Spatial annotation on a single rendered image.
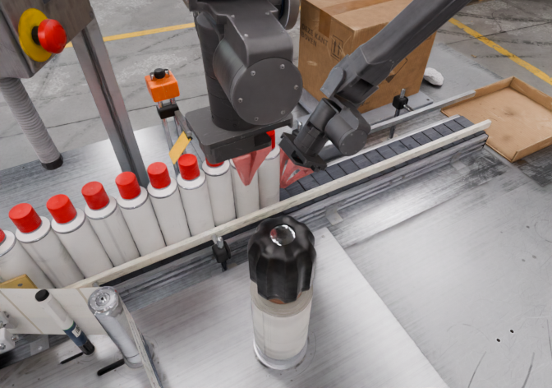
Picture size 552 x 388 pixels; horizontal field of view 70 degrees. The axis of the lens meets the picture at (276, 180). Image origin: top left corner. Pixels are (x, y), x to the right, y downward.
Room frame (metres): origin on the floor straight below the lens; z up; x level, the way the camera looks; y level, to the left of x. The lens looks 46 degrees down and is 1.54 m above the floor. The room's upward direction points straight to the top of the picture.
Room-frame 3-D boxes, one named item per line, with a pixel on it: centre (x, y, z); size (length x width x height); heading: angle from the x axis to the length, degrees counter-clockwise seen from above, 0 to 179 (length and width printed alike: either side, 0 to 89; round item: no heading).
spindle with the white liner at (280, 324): (0.27, -0.01, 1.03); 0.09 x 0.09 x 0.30
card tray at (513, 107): (0.94, -0.69, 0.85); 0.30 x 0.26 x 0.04; 118
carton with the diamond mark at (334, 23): (1.09, -0.26, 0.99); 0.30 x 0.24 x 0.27; 120
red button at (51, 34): (0.45, 0.27, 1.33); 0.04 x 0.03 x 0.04; 173
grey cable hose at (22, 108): (0.49, 0.38, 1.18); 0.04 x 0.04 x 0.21
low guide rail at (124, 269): (0.58, -0.08, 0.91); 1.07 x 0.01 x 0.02; 118
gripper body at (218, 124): (0.34, 0.04, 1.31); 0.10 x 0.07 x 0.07; 117
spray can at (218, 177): (0.53, 0.11, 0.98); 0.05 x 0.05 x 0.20
